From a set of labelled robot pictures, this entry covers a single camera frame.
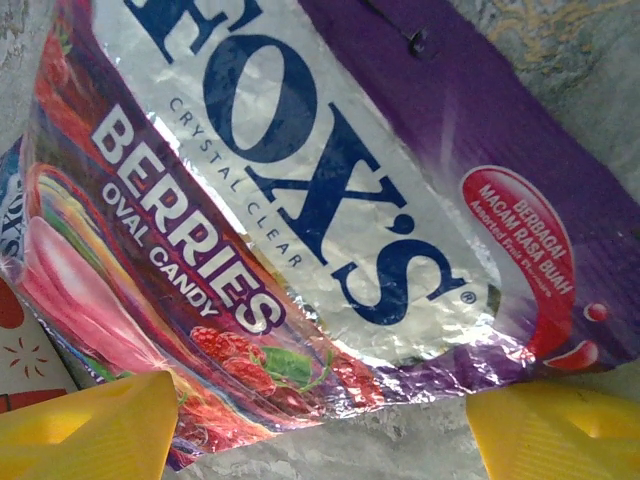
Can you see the red and white paper bag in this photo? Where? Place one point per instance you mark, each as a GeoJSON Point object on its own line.
{"type": "Point", "coordinates": [30, 360]}

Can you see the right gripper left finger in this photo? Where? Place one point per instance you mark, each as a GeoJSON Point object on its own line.
{"type": "Point", "coordinates": [85, 440]}

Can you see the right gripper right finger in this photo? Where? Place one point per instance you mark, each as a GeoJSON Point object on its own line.
{"type": "Point", "coordinates": [560, 440]}

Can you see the purple Fox's berries candy bag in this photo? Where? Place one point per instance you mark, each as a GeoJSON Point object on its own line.
{"type": "Point", "coordinates": [320, 200]}

